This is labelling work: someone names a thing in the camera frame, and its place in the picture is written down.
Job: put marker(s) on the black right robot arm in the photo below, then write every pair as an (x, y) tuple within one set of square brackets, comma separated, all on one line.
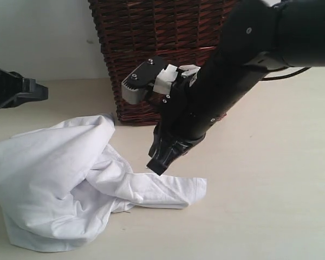
[(255, 40)]

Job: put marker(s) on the dark brown wicker basket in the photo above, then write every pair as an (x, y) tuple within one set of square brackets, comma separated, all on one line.
[(131, 32)]

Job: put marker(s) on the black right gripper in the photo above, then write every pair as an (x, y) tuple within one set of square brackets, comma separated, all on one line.
[(198, 99)]

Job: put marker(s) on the white t-shirt red lettering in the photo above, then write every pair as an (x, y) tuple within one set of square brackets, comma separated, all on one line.
[(59, 185)]

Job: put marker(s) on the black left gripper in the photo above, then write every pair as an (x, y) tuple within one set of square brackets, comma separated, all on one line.
[(12, 83)]

